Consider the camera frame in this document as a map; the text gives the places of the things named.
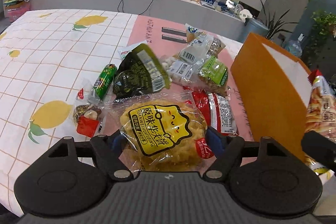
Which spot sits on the clear mixed snack bag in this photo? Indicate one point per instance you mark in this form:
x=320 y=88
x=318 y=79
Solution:
x=200 y=45

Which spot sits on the red spicy snack bag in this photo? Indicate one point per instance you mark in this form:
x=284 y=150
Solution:
x=215 y=109

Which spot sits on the water jug with pump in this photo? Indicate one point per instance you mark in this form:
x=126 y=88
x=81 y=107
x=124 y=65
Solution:
x=294 y=46

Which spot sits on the peanut snack bag red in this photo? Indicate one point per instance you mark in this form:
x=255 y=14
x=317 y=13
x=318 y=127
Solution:
x=320 y=118

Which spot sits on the green label nut bag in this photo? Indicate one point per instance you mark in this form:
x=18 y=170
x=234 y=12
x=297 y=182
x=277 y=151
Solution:
x=214 y=74

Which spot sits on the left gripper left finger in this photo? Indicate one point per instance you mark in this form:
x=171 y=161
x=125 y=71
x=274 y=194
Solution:
x=71 y=176

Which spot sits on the pink storage box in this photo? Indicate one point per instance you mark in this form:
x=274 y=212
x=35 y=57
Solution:
x=14 y=12

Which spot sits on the green sausage stick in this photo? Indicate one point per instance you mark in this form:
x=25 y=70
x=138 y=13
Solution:
x=105 y=79

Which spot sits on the white wet wipes packet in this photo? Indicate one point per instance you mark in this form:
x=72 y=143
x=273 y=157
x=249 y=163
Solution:
x=124 y=51

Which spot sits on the lemon pattern tablecloth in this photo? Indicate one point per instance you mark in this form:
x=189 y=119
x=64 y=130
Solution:
x=47 y=56

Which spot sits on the blue grey trash bin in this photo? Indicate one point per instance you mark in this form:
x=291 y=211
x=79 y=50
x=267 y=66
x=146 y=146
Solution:
x=252 y=25

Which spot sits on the dark green seaweed bag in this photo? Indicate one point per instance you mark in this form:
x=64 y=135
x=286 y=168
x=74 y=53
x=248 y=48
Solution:
x=139 y=73

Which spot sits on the yogurt hawthorn ball bag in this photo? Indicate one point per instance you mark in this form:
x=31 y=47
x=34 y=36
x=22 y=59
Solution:
x=182 y=73

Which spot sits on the yellow waffle cookie bag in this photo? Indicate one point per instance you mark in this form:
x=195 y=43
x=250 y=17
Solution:
x=162 y=132

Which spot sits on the chocolate snack clear packet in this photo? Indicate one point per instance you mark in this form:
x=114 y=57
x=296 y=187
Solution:
x=87 y=113

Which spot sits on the cabinet top ivy plant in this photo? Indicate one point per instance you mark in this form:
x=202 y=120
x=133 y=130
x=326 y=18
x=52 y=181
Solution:
x=322 y=29

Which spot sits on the potted long leaf plant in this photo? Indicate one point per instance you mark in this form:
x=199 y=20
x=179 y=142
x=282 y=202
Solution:
x=273 y=24

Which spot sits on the grey tv console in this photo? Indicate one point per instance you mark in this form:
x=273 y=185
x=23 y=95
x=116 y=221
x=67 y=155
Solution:
x=179 y=11

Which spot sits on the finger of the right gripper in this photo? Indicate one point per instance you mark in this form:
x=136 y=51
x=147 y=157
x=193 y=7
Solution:
x=319 y=148

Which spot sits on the orange cardboard box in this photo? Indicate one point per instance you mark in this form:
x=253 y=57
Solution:
x=270 y=93

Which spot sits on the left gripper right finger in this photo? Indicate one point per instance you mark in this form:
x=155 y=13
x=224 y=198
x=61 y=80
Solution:
x=262 y=176

